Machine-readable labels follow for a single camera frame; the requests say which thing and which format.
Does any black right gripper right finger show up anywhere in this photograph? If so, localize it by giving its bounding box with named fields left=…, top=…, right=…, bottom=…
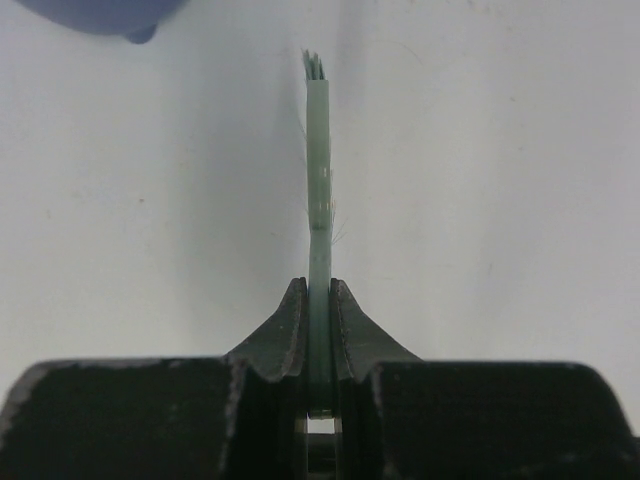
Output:
left=330, top=280, right=639, bottom=479

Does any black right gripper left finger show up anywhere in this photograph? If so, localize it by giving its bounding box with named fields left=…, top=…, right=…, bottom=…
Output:
left=1, top=278, right=308, bottom=479

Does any light green hand brush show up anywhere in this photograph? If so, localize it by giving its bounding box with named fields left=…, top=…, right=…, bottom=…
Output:
left=302, top=50, right=334, bottom=419

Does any blue plastic waste bin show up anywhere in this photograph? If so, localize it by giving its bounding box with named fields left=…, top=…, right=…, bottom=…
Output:
left=18, top=0, right=186, bottom=45

